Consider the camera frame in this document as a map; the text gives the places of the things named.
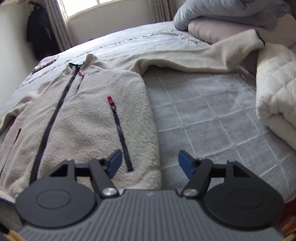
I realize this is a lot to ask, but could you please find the grey checked bedspread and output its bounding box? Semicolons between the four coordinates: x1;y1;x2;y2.
7;23;295;202

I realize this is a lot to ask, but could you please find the right grey curtain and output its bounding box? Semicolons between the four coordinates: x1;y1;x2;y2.
149;0;176;23

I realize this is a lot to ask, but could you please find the folded mauve cloth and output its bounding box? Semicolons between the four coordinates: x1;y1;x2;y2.
32;54;59;74

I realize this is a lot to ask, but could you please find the grey-blue pillow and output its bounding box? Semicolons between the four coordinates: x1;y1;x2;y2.
174;0;292;31

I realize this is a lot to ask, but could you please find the white quilted duvet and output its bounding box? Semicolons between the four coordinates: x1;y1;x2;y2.
255;43;295;149

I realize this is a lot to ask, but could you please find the left grey curtain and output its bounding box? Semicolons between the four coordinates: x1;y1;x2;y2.
44;0;75;52

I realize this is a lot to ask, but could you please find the cream fleece zip jacket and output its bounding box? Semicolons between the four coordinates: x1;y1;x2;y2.
1;30;265;203

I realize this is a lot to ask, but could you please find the grey curtain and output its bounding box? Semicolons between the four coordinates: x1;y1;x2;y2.
44;0;75;52
149;0;176;23

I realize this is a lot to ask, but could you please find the pink pillow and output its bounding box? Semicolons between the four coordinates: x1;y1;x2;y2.
188;14;295;49

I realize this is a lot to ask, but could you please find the bright window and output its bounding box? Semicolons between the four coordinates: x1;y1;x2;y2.
59;0;127;18

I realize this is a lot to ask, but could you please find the dark hanging coat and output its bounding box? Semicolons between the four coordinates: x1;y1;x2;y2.
26;1;60;61

